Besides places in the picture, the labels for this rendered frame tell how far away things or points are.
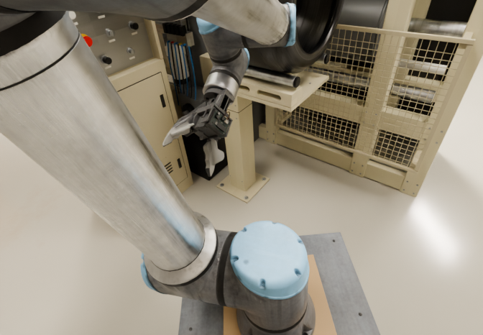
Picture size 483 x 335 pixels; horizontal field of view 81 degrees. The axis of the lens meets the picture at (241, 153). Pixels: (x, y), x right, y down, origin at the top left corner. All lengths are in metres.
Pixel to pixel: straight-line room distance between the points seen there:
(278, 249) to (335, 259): 0.40
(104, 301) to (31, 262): 0.56
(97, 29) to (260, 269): 1.19
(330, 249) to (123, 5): 0.87
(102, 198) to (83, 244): 1.62
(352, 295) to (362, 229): 0.94
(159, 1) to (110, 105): 0.14
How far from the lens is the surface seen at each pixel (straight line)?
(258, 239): 0.58
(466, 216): 2.13
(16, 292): 2.00
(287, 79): 1.17
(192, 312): 0.88
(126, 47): 1.50
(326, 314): 0.81
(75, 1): 0.21
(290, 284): 0.55
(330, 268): 0.93
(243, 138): 1.65
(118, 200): 0.37
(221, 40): 0.73
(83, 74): 0.29
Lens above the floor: 1.39
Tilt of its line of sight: 39 degrees down
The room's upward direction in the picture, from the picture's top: 5 degrees counter-clockwise
